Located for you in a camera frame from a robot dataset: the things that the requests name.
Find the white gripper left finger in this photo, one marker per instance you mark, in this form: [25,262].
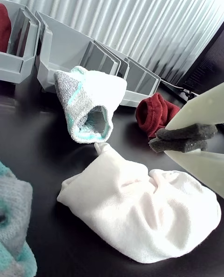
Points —
[200,108]

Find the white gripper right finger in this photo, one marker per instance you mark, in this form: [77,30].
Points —
[205,172]

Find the dark red sock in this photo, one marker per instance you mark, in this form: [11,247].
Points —
[4,29]
[154,113]

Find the plain white sock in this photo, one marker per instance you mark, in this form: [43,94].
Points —
[140,211]

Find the black computer monitor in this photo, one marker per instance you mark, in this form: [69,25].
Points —
[207,66]

